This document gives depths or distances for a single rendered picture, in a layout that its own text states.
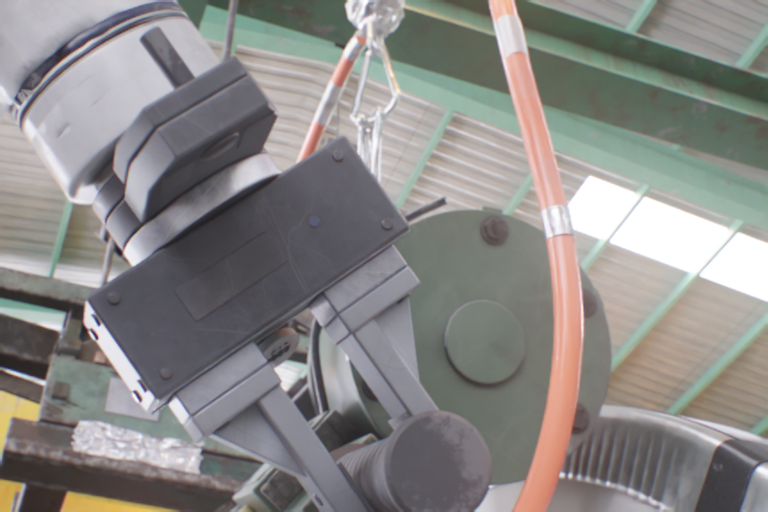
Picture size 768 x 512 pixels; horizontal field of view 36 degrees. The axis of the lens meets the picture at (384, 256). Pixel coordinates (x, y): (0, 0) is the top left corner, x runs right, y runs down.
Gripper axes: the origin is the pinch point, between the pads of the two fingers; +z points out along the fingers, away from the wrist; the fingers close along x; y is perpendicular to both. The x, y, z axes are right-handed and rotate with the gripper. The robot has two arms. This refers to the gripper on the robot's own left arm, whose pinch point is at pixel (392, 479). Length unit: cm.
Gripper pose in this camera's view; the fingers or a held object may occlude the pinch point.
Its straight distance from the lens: 50.4
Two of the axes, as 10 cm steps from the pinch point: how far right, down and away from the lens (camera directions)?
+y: -2.6, 2.5, 9.3
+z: 5.8, 8.1, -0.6
